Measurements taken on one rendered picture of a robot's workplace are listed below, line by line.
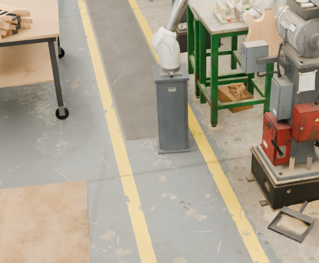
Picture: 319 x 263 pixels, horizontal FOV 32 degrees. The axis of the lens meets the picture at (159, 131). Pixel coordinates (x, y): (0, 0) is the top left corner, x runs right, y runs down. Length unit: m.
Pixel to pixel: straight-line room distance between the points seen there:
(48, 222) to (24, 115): 2.85
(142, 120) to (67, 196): 2.40
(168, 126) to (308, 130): 1.25
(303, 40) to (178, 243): 1.57
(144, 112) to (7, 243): 2.88
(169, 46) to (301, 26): 1.14
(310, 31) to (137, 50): 3.29
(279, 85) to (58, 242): 1.89
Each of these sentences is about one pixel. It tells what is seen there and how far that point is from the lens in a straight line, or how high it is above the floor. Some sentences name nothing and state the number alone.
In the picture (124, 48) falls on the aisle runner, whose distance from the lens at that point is 6.71.
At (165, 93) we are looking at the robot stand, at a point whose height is 0.58.
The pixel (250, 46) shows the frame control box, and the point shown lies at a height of 1.12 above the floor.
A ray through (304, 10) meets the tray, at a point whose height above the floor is 1.44.
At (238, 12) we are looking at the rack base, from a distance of 4.82.
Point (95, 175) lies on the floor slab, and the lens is 4.59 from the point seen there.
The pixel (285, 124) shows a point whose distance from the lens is 4.00.
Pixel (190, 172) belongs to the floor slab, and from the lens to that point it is 4.53.
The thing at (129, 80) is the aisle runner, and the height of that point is 0.00.
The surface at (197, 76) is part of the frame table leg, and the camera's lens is 5.43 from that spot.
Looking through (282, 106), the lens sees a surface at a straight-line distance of 3.91.
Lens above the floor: 2.70
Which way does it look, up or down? 32 degrees down
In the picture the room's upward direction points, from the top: 3 degrees counter-clockwise
